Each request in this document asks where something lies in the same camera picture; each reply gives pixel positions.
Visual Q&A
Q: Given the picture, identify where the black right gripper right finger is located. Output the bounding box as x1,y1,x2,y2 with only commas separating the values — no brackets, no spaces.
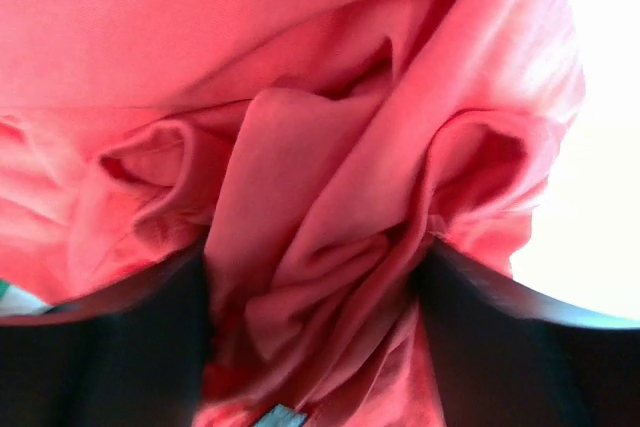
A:
414,241,639,427

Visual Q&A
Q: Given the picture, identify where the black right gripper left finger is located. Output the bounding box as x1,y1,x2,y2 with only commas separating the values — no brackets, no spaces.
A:
1,243,210,426

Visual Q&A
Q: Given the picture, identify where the red tank top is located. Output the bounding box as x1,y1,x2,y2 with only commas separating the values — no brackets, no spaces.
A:
1,0,584,426

